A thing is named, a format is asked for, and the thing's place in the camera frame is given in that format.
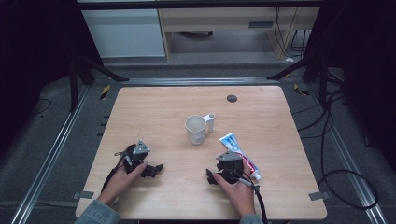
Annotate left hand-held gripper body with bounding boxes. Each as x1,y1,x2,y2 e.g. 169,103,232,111
122,139,151,175

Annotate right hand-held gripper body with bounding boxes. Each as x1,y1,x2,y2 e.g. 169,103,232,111
216,150,246,185

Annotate toothpaste tube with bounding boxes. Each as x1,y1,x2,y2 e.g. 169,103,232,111
219,132,262,182

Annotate white cup with handle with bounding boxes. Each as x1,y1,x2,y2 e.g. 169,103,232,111
184,113,217,146

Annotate person's right hand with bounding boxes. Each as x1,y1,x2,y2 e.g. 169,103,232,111
214,161,257,217

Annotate person's left hand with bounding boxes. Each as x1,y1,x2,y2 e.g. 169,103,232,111
97,162,148,207

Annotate grey tape piece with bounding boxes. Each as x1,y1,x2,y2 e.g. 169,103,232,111
72,190,95,201
308,191,332,202

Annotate yellow black tape strip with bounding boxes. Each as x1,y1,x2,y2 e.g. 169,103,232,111
99,84,111,101
293,83,311,97

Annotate black tripod stand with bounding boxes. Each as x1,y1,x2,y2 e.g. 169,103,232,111
266,52,345,108
68,55,130,113

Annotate white cabinet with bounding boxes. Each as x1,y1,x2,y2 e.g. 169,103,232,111
80,7,166,59

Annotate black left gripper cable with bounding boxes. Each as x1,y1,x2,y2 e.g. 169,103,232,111
100,150,133,193

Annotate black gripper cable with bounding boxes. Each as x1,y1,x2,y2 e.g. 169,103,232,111
237,176,269,224
100,150,133,193

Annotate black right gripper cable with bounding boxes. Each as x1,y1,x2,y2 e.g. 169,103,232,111
237,176,269,224

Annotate aluminium floor rail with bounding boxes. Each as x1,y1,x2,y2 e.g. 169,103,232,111
9,85,92,224
306,83,389,224
120,77,281,87

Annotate black floor cable loop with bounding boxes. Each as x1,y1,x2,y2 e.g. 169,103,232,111
291,88,380,210

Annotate black cables under desk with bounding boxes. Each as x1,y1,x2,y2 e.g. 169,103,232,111
274,6,312,59

